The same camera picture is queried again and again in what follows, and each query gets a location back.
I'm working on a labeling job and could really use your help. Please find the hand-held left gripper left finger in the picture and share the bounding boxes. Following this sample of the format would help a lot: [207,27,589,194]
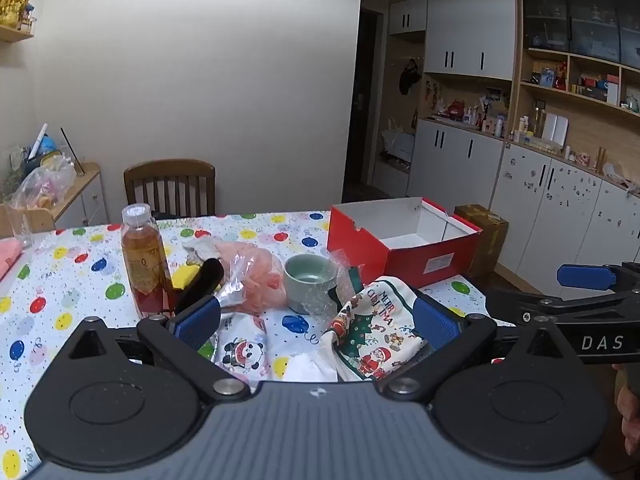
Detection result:
[67,296,251,403]

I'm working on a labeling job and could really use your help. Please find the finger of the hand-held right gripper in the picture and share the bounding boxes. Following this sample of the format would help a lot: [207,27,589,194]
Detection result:
[486,287,640,328]
[556,261,640,292]

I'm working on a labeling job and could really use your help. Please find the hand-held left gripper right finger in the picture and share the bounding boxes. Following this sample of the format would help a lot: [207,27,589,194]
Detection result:
[377,290,583,403]

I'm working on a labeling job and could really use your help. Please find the clear plastic bag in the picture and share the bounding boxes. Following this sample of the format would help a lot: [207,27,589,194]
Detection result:
[182,237,287,317]

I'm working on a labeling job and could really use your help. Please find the black and yellow cloth pouch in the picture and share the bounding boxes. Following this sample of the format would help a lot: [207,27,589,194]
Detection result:
[172,258,225,316]

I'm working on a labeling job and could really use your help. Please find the panda printed pack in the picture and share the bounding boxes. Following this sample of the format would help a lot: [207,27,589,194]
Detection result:
[212,310,271,379]

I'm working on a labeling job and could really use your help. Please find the red shoebox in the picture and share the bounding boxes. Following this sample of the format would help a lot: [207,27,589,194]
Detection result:
[327,197,483,289]

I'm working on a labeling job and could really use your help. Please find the christmas printed cloth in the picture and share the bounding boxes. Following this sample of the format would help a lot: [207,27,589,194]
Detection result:
[320,276,429,382]

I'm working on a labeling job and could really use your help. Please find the bubble wrap sheet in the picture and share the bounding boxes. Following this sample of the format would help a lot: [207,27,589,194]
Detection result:
[307,249,372,317]

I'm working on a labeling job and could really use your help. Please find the person's right hand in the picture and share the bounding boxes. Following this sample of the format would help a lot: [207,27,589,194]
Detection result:
[616,365,640,457]

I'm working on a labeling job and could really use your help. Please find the brown cardboard box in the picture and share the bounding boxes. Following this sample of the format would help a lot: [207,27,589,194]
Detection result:
[454,204,509,277]

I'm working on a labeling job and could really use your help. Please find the brown tea bottle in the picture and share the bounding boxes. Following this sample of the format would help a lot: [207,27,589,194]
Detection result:
[121,203,176,319]

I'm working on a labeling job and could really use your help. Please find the green ceramic cup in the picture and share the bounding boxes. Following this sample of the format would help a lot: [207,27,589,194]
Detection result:
[283,254,342,315]

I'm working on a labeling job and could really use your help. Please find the balloon printed tablecloth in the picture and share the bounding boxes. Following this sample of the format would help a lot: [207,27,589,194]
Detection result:
[0,210,517,480]

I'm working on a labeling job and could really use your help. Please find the white box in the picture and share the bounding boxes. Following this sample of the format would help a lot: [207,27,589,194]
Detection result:
[542,112,570,144]

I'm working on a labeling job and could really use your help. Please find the wooden chair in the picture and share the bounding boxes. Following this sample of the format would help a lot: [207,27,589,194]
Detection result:
[123,160,217,221]

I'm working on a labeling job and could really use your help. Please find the white wooden side cabinet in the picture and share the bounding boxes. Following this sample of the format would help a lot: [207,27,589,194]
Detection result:
[0,162,109,241]

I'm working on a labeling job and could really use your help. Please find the white tote bag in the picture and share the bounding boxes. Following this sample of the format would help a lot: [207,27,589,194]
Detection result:
[382,119,416,164]

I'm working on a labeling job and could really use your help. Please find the pink folded cloth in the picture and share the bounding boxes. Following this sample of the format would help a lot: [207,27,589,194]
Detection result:
[0,237,24,281]

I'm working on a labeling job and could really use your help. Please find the clear drinking glass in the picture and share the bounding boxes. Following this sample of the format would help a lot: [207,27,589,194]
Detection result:
[4,202,34,249]

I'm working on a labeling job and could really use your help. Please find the plastic bag of small items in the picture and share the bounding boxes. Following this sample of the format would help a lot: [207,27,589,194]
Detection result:
[4,154,77,211]

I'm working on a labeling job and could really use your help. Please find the dark wooden door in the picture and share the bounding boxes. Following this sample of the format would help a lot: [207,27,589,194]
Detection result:
[342,7,379,202]

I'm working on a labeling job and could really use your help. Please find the blue round toy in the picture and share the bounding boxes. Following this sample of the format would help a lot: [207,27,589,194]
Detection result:
[30,135,59,159]

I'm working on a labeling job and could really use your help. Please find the black cap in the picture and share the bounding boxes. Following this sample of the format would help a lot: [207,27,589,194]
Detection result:
[398,58,422,96]

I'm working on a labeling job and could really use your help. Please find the white and wood wall cabinet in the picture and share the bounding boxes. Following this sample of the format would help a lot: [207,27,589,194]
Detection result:
[372,0,640,302]

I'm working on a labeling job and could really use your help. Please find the wooden wall shelf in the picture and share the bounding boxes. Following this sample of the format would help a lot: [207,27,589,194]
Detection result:
[0,19,36,44]

